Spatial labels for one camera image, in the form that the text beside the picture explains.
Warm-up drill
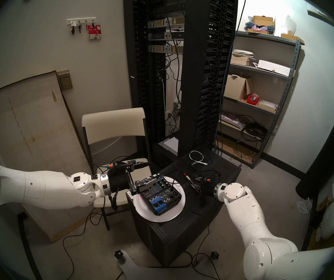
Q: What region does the beige wall control plate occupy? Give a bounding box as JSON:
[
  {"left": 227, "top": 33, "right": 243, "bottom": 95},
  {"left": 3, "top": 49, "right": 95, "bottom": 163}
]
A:
[{"left": 57, "top": 69, "right": 73, "bottom": 91}]

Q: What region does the thin white coiled cable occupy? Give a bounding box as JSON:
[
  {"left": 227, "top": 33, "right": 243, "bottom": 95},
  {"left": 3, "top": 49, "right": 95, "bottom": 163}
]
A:
[{"left": 189, "top": 150, "right": 209, "bottom": 166}]

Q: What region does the beige rack unit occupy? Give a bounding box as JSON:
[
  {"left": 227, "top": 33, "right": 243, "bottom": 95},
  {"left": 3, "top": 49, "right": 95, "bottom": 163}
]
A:
[
  {"left": 149, "top": 45, "right": 184, "bottom": 55},
  {"left": 148, "top": 17, "right": 185, "bottom": 29}
]

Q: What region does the large pale wooden board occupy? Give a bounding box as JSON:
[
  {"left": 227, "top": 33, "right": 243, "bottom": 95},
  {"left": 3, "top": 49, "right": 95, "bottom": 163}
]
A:
[{"left": 0, "top": 71, "right": 93, "bottom": 242}]

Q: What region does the white cable coil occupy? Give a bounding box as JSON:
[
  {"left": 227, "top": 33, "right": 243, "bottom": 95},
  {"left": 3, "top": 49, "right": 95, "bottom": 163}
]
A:
[{"left": 232, "top": 49, "right": 255, "bottom": 58}]

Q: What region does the thick black hose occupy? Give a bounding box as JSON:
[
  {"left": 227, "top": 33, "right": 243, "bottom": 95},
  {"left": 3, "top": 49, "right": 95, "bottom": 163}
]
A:
[{"left": 18, "top": 212, "right": 42, "bottom": 280}]

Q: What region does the beige folding chair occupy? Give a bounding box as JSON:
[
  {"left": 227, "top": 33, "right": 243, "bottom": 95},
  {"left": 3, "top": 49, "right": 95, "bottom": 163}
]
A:
[{"left": 82, "top": 107, "right": 153, "bottom": 232}]

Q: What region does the black cable bundle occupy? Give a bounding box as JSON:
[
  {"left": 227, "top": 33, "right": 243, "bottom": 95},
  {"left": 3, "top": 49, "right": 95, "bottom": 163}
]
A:
[{"left": 237, "top": 115, "right": 275, "bottom": 141}]

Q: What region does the black server rack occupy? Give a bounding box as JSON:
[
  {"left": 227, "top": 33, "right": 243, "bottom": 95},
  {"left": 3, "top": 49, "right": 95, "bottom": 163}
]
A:
[{"left": 179, "top": 0, "right": 239, "bottom": 157}]

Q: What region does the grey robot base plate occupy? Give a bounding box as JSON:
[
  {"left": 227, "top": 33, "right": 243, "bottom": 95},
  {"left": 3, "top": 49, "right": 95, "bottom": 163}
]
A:
[{"left": 117, "top": 250, "right": 198, "bottom": 280}]

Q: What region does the grey metal shelf unit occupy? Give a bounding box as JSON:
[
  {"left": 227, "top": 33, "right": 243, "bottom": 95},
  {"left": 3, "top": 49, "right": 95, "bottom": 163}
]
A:
[{"left": 217, "top": 31, "right": 305, "bottom": 169}]

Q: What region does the grey flat box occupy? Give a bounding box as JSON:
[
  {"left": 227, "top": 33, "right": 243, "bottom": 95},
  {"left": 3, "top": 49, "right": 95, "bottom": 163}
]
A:
[{"left": 158, "top": 136, "right": 180, "bottom": 153}]

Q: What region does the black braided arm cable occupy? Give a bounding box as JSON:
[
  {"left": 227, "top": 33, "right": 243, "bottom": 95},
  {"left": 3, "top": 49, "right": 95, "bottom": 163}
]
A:
[{"left": 97, "top": 164, "right": 118, "bottom": 210}]

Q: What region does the black rack cable manager column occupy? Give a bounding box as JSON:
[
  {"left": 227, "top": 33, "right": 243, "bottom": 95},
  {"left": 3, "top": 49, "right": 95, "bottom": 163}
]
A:
[{"left": 123, "top": 0, "right": 170, "bottom": 166}]

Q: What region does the large black foam panel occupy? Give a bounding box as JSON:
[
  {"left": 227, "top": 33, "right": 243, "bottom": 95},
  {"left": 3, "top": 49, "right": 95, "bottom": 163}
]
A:
[{"left": 295, "top": 93, "right": 334, "bottom": 200}]

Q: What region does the black and blue audio mixer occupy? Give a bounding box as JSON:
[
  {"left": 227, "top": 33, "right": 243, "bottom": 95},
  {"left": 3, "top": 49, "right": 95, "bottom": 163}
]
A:
[{"left": 138, "top": 174, "right": 182, "bottom": 216}]

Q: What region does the flat brown cardboard sheet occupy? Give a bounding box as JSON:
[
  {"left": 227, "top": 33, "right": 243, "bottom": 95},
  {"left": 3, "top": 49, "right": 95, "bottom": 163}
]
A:
[{"left": 221, "top": 135, "right": 261, "bottom": 163}]

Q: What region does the closed cardboard box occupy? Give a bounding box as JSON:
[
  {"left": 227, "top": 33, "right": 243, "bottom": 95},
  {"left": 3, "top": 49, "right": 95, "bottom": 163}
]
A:
[{"left": 252, "top": 15, "right": 275, "bottom": 27}]

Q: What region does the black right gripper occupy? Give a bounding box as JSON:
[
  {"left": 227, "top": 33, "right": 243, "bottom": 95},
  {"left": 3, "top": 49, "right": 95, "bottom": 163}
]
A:
[{"left": 191, "top": 176, "right": 216, "bottom": 207}]

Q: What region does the white flat box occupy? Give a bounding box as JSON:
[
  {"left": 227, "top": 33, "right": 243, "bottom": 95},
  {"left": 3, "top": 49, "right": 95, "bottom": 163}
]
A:
[{"left": 257, "top": 59, "right": 291, "bottom": 76}]

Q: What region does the small open cardboard box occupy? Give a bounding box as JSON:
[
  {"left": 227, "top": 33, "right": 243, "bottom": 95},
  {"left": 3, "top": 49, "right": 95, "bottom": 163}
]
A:
[{"left": 281, "top": 31, "right": 305, "bottom": 45}]

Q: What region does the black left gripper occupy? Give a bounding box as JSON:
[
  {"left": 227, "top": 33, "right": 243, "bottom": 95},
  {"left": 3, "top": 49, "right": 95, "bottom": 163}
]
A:
[{"left": 107, "top": 159, "right": 160, "bottom": 197}]

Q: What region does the white round plate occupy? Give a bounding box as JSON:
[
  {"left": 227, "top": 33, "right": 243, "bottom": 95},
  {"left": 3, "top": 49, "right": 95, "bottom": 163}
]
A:
[{"left": 134, "top": 176, "right": 186, "bottom": 223}]

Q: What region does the white and pink package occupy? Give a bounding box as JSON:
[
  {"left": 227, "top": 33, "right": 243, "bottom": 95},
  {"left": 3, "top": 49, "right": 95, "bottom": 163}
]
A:
[{"left": 220, "top": 113, "right": 246, "bottom": 130}]

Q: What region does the flat tan box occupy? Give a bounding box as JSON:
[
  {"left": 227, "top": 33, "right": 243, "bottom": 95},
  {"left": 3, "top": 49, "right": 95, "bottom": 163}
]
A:
[{"left": 257, "top": 100, "right": 278, "bottom": 113}]

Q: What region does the white paper bag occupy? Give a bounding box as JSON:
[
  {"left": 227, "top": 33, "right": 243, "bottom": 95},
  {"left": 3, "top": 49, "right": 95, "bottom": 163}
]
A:
[{"left": 273, "top": 14, "right": 297, "bottom": 35}]

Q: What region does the white oval device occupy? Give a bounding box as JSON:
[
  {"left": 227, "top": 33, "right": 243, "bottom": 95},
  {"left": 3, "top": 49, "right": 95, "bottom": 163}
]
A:
[{"left": 320, "top": 200, "right": 334, "bottom": 239}]

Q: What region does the small beige box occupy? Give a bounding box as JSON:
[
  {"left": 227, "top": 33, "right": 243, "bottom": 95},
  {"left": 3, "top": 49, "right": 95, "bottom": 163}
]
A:
[{"left": 231, "top": 55, "right": 256, "bottom": 66}]

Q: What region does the dark grey rack unit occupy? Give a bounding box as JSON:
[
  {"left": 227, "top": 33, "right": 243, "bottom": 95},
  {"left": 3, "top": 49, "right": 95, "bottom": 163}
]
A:
[{"left": 149, "top": 31, "right": 184, "bottom": 41}]

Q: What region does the black floor cable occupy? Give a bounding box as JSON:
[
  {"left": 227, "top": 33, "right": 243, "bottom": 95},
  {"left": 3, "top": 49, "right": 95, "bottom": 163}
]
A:
[{"left": 63, "top": 208, "right": 109, "bottom": 280}]

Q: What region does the white lattice bracket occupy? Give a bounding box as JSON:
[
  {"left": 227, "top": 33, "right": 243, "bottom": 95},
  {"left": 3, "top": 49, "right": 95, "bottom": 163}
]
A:
[{"left": 297, "top": 197, "right": 313, "bottom": 214}]

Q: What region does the pink and blue bag stack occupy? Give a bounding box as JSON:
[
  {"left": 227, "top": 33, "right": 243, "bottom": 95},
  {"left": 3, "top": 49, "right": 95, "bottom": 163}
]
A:
[{"left": 244, "top": 21, "right": 275, "bottom": 35}]

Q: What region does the white key hook rack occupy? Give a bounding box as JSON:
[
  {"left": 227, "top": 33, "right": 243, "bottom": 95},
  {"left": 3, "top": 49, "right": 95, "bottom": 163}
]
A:
[{"left": 67, "top": 17, "right": 96, "bottom": 26}]

